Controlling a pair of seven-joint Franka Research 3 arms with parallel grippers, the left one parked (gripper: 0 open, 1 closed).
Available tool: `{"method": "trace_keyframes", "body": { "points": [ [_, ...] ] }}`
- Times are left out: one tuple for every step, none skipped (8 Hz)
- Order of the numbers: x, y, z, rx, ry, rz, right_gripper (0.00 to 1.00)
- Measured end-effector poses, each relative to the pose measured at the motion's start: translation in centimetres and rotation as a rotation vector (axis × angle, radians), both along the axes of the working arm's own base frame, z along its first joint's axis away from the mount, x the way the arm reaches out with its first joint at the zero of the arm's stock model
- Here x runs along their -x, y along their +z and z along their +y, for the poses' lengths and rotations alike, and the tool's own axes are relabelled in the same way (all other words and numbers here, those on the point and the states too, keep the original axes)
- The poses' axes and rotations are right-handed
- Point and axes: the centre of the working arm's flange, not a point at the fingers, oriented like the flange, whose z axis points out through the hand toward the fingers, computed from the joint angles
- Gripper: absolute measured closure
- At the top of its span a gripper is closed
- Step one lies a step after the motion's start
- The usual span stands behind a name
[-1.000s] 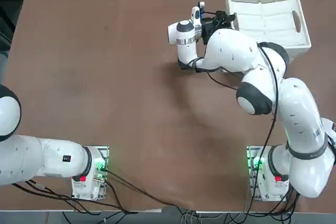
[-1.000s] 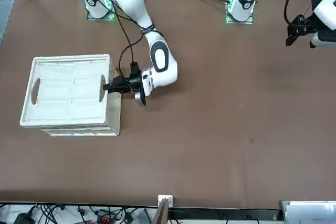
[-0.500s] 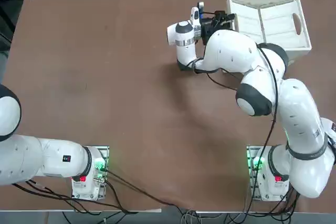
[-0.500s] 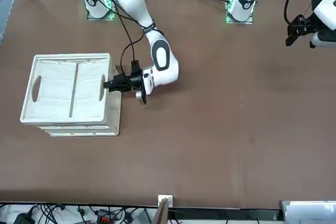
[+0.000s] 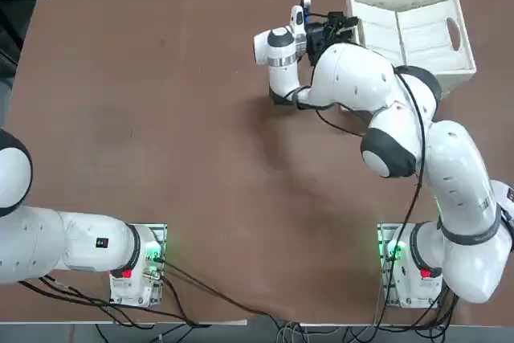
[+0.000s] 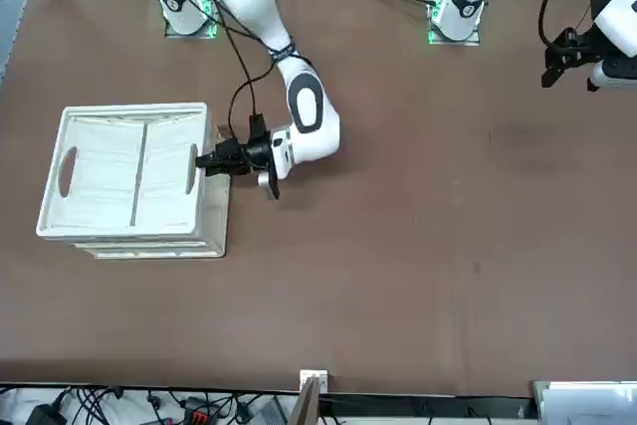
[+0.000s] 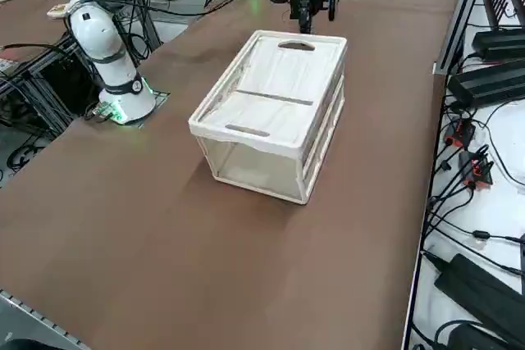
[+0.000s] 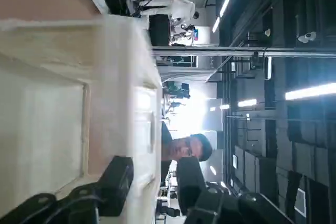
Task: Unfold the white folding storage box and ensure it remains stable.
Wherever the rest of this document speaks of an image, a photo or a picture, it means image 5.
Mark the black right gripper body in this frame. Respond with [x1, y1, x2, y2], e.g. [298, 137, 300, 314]
[304, 16, 335, 67]

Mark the white folding storage box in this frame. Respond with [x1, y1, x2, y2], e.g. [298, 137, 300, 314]
[339, 0, 478, 115]

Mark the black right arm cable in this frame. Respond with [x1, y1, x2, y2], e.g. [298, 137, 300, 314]
[295, 71, 427, 258]

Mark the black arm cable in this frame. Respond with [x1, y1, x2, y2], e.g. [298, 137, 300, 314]
[295, 71, 427, 258]
[15, 274, 214, 328]

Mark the black left base cable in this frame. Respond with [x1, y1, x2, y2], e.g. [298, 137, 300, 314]
[158, 260, 298, 320]

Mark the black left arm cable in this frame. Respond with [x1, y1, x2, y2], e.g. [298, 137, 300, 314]
[15, 274, 214, 328]

